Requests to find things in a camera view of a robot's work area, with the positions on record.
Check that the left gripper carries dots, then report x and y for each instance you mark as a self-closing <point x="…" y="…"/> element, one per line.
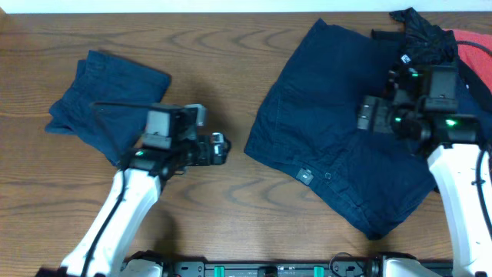
<point x="218" y="157"/>

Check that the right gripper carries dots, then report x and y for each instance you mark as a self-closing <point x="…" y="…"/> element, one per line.
<point x="380" y="105"/>

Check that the dark navy shorts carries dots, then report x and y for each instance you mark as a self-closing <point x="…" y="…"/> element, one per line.
<point x="307" y="128"/>

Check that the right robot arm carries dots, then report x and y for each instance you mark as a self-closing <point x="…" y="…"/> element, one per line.
<point x="422" y="107"/>

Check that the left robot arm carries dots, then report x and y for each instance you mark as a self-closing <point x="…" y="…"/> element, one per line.
<point x="170" y="144"/>

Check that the black printed t-shirt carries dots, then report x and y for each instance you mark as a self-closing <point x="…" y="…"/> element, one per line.
<point x="421" y="43"/>

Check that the folded blue shorts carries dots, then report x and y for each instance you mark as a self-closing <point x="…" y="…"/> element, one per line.
<point x="91" y="107"/>

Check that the red garment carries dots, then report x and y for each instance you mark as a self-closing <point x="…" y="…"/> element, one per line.
<point x="474" y="52"/>

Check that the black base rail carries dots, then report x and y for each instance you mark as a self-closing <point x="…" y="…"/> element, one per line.
<point x="269" y="269"/>

